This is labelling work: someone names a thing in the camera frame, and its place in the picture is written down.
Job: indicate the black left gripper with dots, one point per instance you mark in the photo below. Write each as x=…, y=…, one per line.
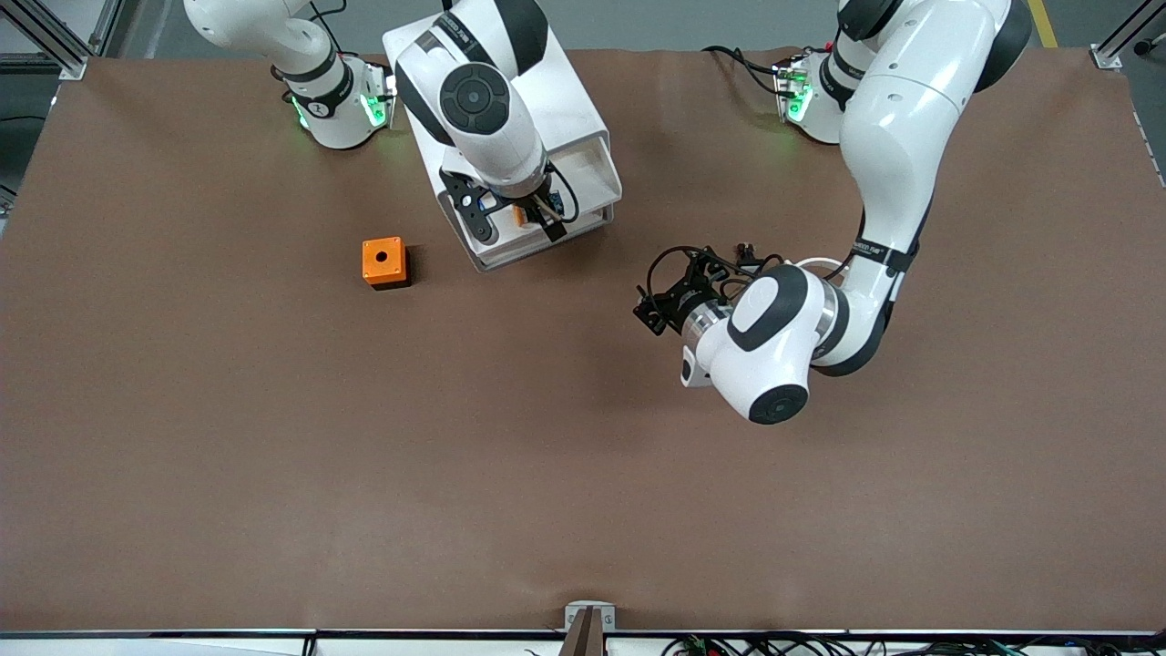
x=681, y=298

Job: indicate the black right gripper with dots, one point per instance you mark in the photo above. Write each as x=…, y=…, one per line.
x=537, y=209

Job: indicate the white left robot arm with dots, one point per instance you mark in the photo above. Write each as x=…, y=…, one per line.
x=897, y=137

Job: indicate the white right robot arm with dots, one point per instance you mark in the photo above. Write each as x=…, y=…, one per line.
x=474, y=96

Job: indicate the orange box with round hole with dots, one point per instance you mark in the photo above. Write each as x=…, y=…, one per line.
x=383, y=260

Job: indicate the black push button switch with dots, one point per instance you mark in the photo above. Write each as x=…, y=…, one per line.
x=745, y=247

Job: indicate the white curved plastic bracket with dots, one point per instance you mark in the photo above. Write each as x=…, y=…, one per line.
x=820, y=263

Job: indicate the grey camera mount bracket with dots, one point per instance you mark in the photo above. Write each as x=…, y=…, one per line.
x=589, y=620

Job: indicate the aluminium frame profile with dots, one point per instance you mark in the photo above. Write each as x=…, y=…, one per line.
x=68, y=50
x=1113, y=55

